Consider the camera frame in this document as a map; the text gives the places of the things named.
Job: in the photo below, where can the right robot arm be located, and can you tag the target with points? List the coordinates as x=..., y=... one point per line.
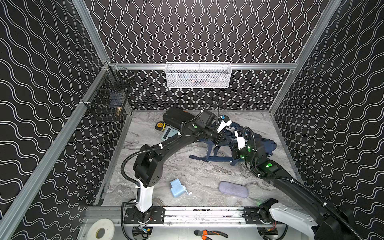
x=321, y=220

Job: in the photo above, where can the navy blue backpack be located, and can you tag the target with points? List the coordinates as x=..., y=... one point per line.
x=257, y=146

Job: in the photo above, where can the black wire basket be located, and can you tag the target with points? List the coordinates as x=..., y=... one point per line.
x=108, y=102

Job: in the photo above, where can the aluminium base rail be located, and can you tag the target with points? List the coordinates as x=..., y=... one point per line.
x=227, y=217

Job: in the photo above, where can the white tape roll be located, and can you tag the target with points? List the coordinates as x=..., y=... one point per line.
x=103, y=229

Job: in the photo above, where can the purple glasses case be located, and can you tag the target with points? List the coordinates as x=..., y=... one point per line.
x=233, y=189

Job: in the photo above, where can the light blue pencil sharpener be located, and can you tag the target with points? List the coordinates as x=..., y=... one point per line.
x=177, y=189

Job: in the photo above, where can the orange handled pliers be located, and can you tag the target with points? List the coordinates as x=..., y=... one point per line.
x=205, y=234

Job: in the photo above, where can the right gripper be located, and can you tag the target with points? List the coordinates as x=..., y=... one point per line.
x=235, y=150

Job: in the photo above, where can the yellow black tape measure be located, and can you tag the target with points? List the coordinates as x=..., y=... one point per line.
x=160, y=126

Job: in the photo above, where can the black zippered case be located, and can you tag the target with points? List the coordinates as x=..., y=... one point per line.
x=175, y=116

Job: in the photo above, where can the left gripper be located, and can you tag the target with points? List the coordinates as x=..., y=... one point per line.
x=218, y=136

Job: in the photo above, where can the teal calculator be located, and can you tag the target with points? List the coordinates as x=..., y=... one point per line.
x=169, y=132

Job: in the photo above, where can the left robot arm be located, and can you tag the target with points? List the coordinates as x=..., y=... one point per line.
x=145, y=167

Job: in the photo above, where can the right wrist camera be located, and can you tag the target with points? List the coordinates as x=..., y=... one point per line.
x=241, y=142

